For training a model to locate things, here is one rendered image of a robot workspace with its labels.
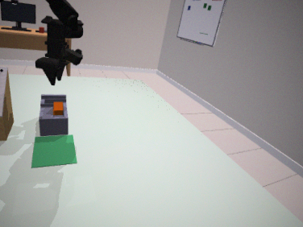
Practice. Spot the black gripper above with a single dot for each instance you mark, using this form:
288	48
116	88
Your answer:
52	66

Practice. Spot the orange l-shaped part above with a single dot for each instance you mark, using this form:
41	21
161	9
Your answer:
58	108

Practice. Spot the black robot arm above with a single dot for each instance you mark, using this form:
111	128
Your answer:
65	27

